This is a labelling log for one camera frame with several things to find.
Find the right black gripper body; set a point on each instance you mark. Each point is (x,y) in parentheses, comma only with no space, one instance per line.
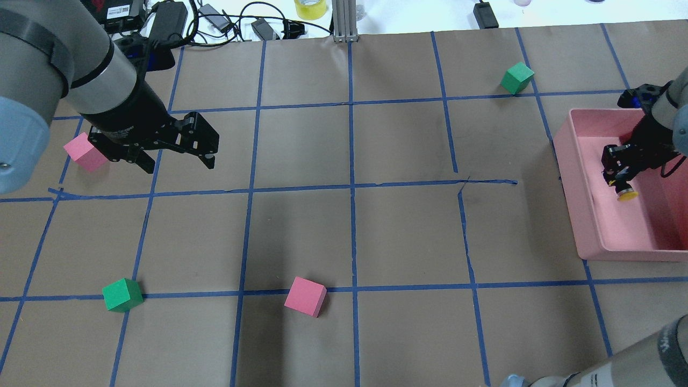
(649,134)

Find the pink cube centre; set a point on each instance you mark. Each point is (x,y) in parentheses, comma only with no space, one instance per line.
(306,296)

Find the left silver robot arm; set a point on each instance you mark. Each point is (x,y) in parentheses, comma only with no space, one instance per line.
(53,50)

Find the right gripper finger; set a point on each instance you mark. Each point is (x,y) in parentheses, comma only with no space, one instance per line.
(619,176)
(614,159)

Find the pink cube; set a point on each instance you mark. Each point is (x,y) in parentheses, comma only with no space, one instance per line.
(306,296)
(85,154)

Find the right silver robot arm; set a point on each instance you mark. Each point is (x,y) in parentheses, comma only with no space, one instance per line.
(667,104)

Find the black power adapter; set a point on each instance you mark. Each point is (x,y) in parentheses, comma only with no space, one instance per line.
(168,23)

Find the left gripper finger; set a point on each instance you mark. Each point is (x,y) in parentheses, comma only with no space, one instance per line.
(143,160)
(194,135)

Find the yellow tape roll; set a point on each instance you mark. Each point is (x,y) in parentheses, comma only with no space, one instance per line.
(310,9)

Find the pink cube far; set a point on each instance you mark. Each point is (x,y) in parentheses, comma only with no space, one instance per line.
(85,154)

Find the aluminium frame post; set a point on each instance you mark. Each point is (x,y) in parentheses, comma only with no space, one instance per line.
(344,21)

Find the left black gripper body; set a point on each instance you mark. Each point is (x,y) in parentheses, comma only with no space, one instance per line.
(130,117)

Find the green cube near left arm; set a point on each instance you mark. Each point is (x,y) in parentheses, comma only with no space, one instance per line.
(122,295)

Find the green cube near bin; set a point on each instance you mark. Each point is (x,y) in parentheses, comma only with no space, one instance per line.
(517,78)

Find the pink plastic bin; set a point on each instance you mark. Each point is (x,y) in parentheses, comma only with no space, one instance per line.
(651,227)

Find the yellow push button switch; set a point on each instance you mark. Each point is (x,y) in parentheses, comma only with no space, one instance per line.
(624,191)

